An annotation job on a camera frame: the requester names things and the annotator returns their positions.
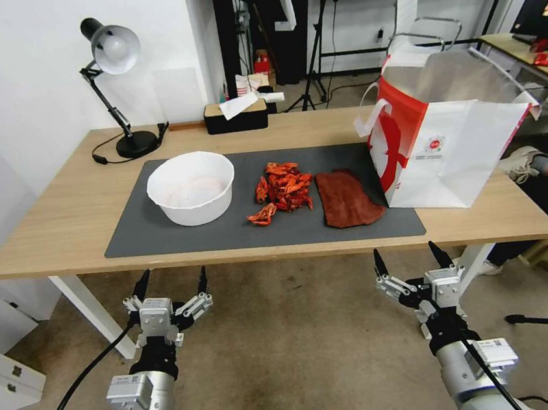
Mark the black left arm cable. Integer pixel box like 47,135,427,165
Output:
29,322,147,410

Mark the black tripod stand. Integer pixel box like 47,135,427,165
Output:
275,0,352,114

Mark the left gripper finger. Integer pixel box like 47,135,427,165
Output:
119,268,156,326
168,265,217,332

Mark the white round paper container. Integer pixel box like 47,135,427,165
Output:
143,148,241,232

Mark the wooden table with white legs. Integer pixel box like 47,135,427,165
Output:
0,82,548,372

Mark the white and red takeout bag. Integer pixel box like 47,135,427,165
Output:
344,19,548,220

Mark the black desk lamp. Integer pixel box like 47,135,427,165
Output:
72,11,160,165

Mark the red striped white box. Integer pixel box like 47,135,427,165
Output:
233,69,276,100

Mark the white paper roll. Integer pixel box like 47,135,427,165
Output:
256,90,287,106

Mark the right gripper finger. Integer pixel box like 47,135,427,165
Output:
371,244,425,312
428,237,467,293

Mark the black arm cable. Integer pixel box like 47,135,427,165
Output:
29,322,147,410
462,334,519,410

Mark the single red shrimp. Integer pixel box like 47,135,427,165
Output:
245,202,280,228

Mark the black tissue box wooden lid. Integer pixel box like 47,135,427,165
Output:
202,96,271,136

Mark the black lamp power cable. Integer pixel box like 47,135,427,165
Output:
88,121,174,168

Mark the wooden side table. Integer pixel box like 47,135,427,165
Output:
475,27,548,99

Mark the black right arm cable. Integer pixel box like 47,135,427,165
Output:
462,334,519,410

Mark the dark grey table mat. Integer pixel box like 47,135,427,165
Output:
95,131,428,270

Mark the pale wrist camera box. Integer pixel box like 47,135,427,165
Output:
423,266,465,315
136,296,177,339

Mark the white tissue sheet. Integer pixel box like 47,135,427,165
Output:
217,92,262,123

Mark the red-brown towel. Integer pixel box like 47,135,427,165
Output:
312,163,389,232

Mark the pile of red shrimp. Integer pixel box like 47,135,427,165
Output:
249,158,317,218

